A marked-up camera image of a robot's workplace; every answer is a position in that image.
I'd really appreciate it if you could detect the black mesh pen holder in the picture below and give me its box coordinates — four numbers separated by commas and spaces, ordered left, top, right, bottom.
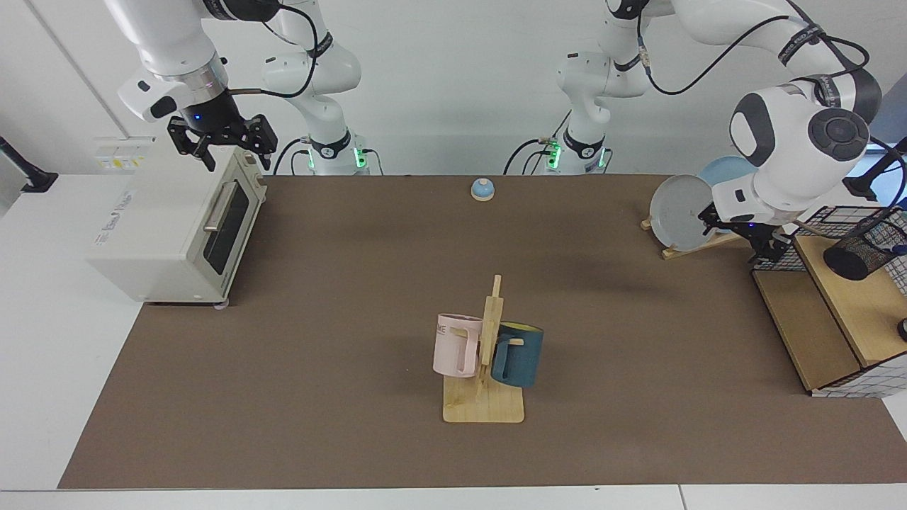
823, 215, 907, 281

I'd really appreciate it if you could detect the wooden plate rack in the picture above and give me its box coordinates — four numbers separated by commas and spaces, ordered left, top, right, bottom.
640, 216, 753, 260

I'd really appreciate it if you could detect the light blue plate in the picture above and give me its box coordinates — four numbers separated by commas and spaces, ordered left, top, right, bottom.
698, 155, 755, 213

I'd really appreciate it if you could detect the grey plate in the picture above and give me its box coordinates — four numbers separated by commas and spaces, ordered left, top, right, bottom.
649, 174, 718, 252

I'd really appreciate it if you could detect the pale toaster oven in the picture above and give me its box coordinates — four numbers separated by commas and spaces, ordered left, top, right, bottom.
86, 135, 269, 307

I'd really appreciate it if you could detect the black clamp stand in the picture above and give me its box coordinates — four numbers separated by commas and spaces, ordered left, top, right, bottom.
0, 135, 59, 193
842, 136, 907, 203

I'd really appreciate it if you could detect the brown table cloth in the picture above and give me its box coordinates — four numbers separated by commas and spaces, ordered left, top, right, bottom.
58, 174, 907, 489

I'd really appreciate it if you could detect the dark teal cup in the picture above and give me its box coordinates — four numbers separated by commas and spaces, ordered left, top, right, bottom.
490, 322, 545, 388

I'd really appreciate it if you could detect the pink cup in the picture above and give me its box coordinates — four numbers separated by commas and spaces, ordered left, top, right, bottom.
433, 313, 484, 379

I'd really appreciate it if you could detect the wooden cup stand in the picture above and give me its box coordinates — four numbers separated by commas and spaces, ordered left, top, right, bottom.
443, 274, 526, 424

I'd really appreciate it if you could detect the black base cable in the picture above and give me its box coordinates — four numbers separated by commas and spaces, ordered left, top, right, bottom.
273, 137, 312, 176
503, 113, 571, 176

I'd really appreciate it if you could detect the wire basket wooden floor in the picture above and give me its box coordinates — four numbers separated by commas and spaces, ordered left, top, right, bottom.
751, 205, 907, 399

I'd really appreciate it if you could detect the white wall socket box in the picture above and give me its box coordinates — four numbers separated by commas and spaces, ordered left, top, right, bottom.
94, 136, 157, 174

